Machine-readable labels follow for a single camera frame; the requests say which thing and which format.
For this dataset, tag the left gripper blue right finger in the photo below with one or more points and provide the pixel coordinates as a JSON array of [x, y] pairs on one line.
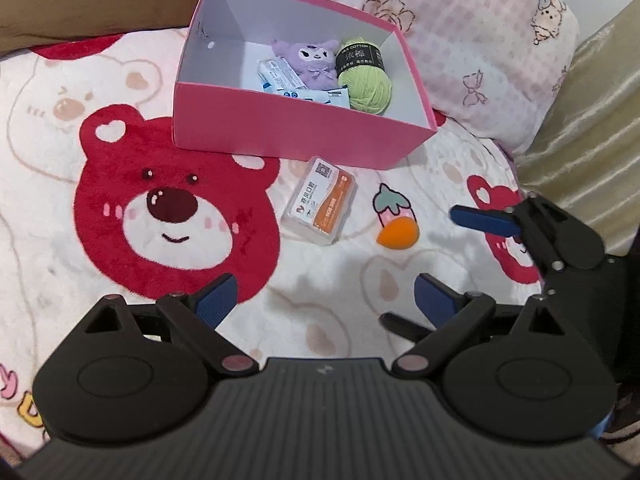
[[454, 316]]

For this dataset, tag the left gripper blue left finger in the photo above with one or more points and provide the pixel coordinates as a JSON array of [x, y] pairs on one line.
[[194, 320]]

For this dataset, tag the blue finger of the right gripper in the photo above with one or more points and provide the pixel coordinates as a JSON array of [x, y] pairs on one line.
[[403, 327], [505, 224]]

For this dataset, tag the blue wet wipes pack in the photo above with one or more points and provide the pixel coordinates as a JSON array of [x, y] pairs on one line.
[[336, 97]]

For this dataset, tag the green yarn ball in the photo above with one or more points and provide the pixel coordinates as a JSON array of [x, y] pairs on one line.
[[360, 69]]

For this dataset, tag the white tissue pack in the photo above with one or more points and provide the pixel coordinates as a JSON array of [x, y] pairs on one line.
[[276, 75]]

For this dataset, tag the purple Kuromi plush toy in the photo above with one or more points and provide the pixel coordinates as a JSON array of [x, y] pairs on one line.
[[313, 63]]

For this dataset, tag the olive satin curtain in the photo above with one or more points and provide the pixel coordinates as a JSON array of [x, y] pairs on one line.
[[585, 157]]

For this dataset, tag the orange makeup sponge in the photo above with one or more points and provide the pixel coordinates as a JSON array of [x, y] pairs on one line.
[[400, 234]]

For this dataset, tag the red bear print blanket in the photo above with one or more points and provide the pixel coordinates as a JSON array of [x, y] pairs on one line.
[[95, 198]]

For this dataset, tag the clear orange-labelled plastic case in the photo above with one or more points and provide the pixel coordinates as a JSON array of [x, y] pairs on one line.
[[320, 203]]

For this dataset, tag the pink checked pillow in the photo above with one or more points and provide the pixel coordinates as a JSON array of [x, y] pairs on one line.
[[495, 66]]

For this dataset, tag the pink cardboard box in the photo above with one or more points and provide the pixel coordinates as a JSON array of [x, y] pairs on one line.
[[219, 104]]

